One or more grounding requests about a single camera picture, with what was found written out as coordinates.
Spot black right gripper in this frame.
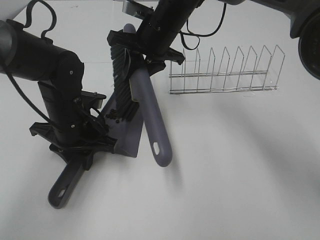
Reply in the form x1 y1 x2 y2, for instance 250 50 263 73
107 15 185 75

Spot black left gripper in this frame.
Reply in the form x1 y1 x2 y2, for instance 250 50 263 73
29 109 117 171

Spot grey plastic dustpan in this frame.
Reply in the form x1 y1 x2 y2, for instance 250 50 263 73
47 94 143 209

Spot pile of coffee beans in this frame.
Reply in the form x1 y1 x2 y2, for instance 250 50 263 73
105 108 121 124

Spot grey hand brush black bristles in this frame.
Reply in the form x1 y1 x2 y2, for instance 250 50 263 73
110 23 173 167

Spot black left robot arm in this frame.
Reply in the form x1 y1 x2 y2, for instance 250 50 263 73
0 20 116 170

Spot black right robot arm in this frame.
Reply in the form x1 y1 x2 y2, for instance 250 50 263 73
106 0 320 79

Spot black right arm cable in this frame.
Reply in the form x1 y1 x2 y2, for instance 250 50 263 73
178 0 228 50

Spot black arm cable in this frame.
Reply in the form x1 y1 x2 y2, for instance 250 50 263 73
0 0 108 131
178 0 228 50

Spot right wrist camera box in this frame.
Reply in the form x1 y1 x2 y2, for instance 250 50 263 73
122 0 154 20

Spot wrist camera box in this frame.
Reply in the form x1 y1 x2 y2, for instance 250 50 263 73
81 91 107 109
122 0 154 20

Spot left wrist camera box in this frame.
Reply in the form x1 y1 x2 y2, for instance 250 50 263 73
81 91 107 109

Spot chrome wire dish rack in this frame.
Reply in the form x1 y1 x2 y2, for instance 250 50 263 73
169 45 286 95

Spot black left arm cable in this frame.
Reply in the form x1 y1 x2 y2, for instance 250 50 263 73
0 0 108 131

